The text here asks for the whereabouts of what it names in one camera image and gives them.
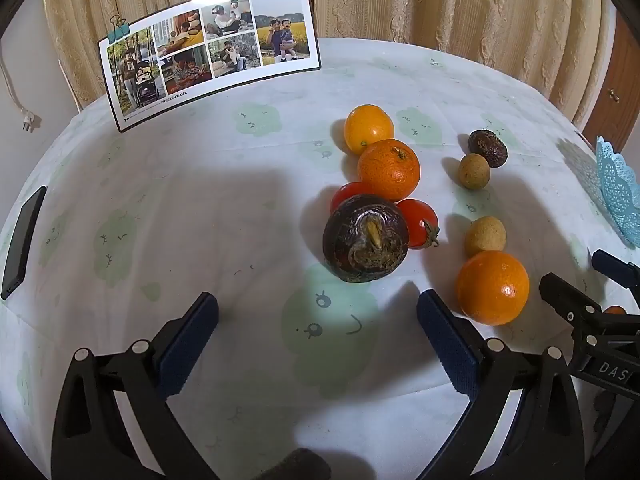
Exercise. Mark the dark brown water chestnut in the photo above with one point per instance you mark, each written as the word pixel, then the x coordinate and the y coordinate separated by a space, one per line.
pixel 487 147
pixel 365 240

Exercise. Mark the black phone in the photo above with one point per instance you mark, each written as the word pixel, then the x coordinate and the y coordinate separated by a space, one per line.
pixel 22 240

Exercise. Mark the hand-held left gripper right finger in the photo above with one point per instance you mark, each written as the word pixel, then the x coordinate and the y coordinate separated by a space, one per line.
pixel 450 345

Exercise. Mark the teal binder clip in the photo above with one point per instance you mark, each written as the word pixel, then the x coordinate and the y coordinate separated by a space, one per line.
pixel 118 32

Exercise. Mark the brown wooden door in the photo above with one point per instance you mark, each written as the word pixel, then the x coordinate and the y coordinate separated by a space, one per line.
pixel 622 65

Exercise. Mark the brass door knob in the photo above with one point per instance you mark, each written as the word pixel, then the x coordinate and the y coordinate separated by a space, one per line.
pixel 612 94

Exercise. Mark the photo collage card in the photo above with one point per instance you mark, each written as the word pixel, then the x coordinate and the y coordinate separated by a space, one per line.
pixel 200 50

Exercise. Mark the round orange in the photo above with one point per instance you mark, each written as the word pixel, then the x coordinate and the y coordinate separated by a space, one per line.
pixel 615 310
pixel 492 287

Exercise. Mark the light blue lattice basket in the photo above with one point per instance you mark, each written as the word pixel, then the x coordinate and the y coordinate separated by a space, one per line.
pixel 620 185

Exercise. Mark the tan longan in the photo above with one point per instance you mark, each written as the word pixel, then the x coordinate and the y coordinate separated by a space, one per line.
pixel 474 171
pixel 485 236

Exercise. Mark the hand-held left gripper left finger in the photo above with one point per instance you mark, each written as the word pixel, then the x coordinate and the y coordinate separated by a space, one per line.
pixel 192 340

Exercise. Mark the yellow-orange smooth orange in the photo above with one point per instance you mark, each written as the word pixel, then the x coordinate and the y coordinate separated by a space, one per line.
pixel 367 129

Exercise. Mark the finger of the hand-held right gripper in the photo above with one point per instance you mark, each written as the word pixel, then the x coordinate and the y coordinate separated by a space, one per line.
pixel 570 305
pixel 615 267

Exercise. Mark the orange mandarin with stem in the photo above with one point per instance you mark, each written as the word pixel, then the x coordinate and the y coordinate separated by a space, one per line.
pixel 389 170

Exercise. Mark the red tomato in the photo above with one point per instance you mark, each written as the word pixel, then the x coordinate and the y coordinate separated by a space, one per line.
pixel 417 220
pixel 345 197

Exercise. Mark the white printed tablecloth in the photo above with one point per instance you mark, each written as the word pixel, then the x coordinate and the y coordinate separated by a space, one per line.
pixel 200 210

